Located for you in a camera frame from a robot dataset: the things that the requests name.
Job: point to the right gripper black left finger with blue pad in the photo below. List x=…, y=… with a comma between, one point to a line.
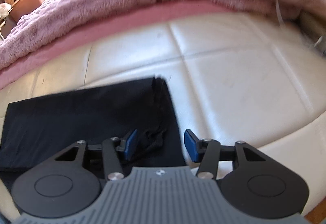
x=71, y=180

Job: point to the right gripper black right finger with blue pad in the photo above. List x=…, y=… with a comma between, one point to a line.
x=248, y=179

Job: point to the black pants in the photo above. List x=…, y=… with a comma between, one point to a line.
x=35, y=129

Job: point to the cream leather bench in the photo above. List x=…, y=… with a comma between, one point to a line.
x=231, y=76

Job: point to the pink bed sheet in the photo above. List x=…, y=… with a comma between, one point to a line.
x=96, y=30

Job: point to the brown wooden chair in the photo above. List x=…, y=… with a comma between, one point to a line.
x=23, y=7

